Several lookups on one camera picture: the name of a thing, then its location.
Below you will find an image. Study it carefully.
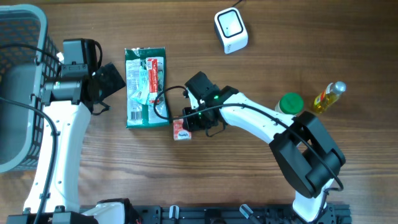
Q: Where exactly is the green sponge pack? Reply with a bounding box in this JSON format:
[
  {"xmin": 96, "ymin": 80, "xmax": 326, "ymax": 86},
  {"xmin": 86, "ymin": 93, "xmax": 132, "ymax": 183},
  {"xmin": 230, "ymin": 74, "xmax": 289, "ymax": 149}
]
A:
[{"xmin": 124, "ymin": 47, "xmax": 169, "ymax": 128}]

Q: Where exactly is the sponge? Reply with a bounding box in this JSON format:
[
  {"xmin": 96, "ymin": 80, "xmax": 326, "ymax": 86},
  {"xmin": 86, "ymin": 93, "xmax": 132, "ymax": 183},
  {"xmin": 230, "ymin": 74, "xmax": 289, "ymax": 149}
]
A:
[{"xmin": 173, "ymin": 119, "xmax": 192, "ymax": 141}]

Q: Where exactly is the green lid jar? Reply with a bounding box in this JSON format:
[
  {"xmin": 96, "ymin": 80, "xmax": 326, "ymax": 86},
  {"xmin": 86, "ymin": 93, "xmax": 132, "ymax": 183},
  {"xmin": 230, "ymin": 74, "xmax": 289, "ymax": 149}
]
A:
[{"xmin": 275, "ymin": 92, "xmax": 304, "ymax": 115}]

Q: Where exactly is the yellow dish soap bottle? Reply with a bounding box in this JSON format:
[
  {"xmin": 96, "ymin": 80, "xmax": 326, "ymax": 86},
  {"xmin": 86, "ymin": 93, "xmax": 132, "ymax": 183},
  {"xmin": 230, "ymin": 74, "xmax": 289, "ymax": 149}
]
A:
[{"xmin": 312, "ymin": 81, "xmax": 346, "ymax": 114}]

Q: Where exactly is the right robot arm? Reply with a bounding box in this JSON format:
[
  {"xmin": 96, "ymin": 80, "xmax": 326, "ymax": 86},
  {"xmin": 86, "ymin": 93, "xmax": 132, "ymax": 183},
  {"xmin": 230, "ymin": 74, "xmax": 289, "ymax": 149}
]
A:
[{"xmin": 183, "ymin": 72, "xmax": 346, "ymax": 223}]

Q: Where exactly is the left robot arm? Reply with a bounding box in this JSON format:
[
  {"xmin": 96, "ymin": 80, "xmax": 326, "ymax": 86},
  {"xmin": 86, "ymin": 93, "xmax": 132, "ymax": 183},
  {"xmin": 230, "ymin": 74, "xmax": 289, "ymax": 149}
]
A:
[{"xmin": 7, "ymin": 39, "xmax": 126, "ymax": 223}]

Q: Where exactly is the white barcode scanner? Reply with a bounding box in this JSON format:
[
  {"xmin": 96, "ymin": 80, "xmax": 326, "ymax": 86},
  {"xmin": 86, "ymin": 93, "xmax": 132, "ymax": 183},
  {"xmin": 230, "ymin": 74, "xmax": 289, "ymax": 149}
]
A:
[{"xmin": 214, "ymin": 7, "xmax": 248, "ymax": 54}]

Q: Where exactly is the grey plastic mesh basket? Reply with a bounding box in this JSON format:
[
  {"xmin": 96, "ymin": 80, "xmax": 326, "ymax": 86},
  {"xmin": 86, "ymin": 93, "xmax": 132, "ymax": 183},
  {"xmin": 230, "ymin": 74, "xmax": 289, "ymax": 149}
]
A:
[{"xmin": 1, "ymin": 4, "xmax": 60, "ymax": 172}]

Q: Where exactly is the right camera cable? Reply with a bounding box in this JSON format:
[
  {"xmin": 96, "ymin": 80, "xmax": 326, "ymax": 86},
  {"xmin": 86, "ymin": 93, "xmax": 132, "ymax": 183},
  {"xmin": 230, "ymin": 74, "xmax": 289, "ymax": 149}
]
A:
[{"xmin": 153, "ymin": 85, "xmax": 345, "ymax": 223}]

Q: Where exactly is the camera cable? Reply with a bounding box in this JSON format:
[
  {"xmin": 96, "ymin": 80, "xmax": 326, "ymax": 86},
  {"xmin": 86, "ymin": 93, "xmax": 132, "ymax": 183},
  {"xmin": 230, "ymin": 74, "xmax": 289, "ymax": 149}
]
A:
[
  {"xmin": 0, "ymin": 42, "xmax": 63, "ymax": 224},
  {"xmin": 153, "ymin": 85, "xmax": 345, "ymax": 223}
]

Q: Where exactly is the left camera cable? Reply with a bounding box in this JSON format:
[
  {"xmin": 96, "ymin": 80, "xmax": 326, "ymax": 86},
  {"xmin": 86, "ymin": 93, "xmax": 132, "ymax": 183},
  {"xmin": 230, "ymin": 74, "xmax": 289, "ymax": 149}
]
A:
[{"xmin": 0, "ymin": 42, "xmax": 63, "ymax": 224}]

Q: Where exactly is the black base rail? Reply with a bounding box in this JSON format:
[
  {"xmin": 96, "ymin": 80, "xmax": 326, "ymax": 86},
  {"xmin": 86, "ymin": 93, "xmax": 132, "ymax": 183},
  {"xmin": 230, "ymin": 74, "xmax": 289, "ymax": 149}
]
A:
[{"xmin": 6, "ymin": 198, "xmax": 353, "ymax": 224}]

